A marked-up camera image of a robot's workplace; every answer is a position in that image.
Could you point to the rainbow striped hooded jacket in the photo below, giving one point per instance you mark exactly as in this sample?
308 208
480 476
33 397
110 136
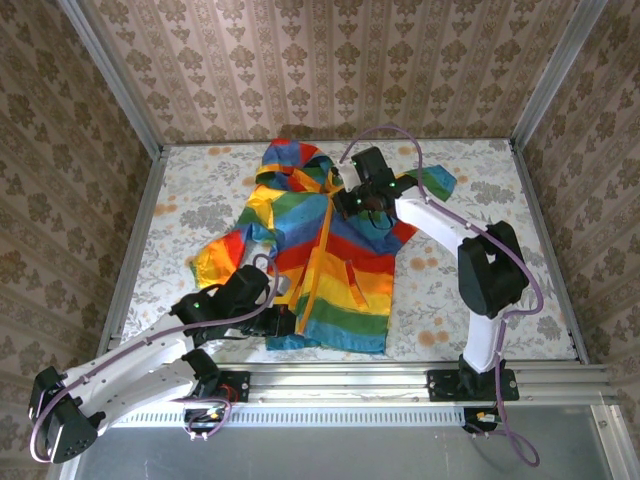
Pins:
345 270

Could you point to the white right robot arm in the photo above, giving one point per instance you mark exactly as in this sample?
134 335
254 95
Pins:
480 280

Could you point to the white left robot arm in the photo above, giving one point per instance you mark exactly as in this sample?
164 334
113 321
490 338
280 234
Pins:
130 370

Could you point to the floral table cover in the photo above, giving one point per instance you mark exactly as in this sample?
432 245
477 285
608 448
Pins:
200 200

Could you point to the grey metal panel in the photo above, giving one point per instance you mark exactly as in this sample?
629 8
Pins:
325 455

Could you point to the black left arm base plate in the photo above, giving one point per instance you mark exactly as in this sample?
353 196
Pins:
237 386

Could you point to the aluminium mounting rail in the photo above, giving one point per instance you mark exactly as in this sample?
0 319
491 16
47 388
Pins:
340 382

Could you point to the aluminium table edge rail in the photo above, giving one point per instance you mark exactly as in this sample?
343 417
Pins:
545 240
132 250

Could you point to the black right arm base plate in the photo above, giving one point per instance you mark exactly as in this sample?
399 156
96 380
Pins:
445 387

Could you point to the aluminium frame post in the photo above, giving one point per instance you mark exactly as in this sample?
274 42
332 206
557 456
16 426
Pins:
555 70
110 75

